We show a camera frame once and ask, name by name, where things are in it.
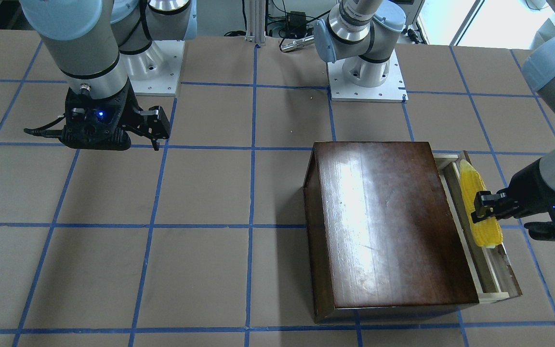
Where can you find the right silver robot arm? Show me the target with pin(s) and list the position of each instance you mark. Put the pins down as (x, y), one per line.
(104, 47)

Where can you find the dark wooden drawer cabinet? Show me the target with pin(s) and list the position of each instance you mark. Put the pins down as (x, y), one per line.
(382, 240)

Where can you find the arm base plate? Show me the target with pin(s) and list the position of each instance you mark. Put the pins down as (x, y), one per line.
(356, 80)
(156, 71)

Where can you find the wooden drawer with handle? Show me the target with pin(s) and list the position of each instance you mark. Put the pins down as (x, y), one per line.
(491, 270)

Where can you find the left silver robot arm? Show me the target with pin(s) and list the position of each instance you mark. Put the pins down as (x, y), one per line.
(460, 98)

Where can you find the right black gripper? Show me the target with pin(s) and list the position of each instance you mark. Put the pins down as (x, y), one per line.
(130, 105)

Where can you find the aluminium frame post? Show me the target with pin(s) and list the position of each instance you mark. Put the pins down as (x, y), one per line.
(255, 21)

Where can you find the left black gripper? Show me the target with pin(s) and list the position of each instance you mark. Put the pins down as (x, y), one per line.
(524, 189)

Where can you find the yellow corn cob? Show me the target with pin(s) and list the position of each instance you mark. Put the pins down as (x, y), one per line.
(487, 233)

